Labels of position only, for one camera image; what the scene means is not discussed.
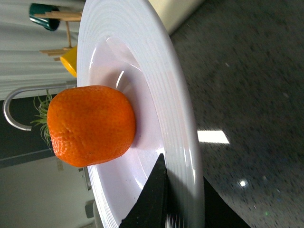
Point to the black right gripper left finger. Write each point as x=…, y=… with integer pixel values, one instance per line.
x=150, y=210

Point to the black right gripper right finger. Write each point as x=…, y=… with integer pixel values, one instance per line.
x=218, y=214

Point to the orange fruit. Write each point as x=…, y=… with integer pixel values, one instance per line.
x=90, y=125

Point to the white round plate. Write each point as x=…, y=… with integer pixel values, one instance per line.
x=123, y=44

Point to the green plant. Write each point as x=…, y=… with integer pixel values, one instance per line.
x=41, y=107

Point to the yellow mug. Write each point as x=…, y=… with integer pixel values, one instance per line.
x=69, y=61

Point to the silver curved faucet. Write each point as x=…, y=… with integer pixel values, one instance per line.
x=17, y=111

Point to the grey curtain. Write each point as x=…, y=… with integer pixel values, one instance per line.
x=21, y=63

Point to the beige bear serving tray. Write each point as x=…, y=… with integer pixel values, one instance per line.
x=174, y=12

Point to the dark green mug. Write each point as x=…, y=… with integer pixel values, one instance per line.
x=38, y=15

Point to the wooden dish rack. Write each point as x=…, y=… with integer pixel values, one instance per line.
x=65, y=17

